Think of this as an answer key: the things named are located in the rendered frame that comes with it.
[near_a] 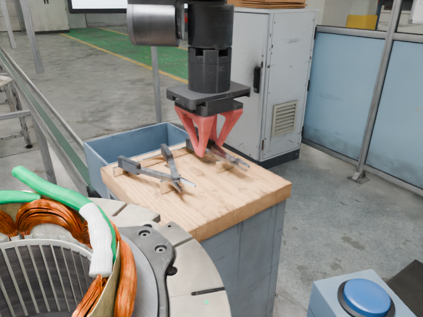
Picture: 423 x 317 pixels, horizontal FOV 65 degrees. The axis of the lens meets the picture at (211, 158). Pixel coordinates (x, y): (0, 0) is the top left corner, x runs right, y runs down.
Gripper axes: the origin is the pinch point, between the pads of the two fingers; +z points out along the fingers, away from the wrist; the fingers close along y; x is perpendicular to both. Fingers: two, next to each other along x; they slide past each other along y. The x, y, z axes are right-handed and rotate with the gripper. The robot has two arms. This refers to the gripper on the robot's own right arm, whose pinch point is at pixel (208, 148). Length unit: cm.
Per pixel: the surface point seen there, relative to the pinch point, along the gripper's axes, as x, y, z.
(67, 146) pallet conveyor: -90, -2, 35
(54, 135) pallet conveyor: -105, -1, 35
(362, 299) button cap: 27.5, 3.4, 3.5
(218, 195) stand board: 8.5, 4.9, 2.0
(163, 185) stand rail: 3.9, 10.0, 0.8
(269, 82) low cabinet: -122, -151, 38
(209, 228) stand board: 12.0, 9.0, 2.9
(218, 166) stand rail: 4.1, 1.2, 1.0
